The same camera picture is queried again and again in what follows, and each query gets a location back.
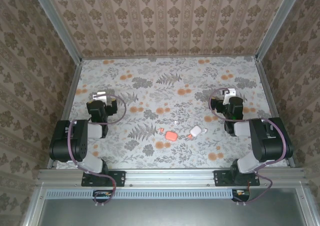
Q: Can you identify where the aluminium mounting rail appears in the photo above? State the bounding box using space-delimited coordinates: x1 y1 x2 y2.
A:
37 168 307 188

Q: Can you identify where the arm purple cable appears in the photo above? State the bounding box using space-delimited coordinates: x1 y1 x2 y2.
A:
208 87 288 207
67 94 127 206

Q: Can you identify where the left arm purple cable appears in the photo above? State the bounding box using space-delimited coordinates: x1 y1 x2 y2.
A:
67 94 127 206

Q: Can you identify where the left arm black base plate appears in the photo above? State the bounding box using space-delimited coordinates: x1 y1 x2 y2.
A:
81 170 126 187

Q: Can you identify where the small black electronics board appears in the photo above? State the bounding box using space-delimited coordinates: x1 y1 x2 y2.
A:
231 188 251 202
92 189 117 203

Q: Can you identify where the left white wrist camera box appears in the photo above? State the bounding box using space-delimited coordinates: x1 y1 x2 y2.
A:
91 90 113 106

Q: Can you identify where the floral patterned table cover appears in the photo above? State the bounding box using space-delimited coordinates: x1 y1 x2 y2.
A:
53 56 288 170

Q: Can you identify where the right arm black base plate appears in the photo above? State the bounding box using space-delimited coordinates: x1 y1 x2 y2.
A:
213 170 261 187

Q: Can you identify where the grey metal sheet panel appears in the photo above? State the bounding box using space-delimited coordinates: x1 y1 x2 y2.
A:
22 188 320 226

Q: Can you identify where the aluminium frame post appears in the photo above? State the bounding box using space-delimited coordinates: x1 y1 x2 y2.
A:
255 0 306 61
29 0 83 65

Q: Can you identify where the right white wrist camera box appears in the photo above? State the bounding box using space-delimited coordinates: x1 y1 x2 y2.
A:
222 87 237 106

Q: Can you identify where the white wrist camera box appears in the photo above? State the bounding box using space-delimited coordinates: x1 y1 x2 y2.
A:
91 90 113 106
222 87 237 106

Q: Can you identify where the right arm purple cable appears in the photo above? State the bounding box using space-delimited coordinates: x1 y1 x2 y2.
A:
208 87 288 207

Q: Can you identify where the slotted grey cable duct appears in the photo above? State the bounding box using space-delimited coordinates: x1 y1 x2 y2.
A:
46 188 233 199

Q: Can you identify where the aluminium side rail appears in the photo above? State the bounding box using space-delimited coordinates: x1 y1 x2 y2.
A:
254 58 296 168
46 59 83 170

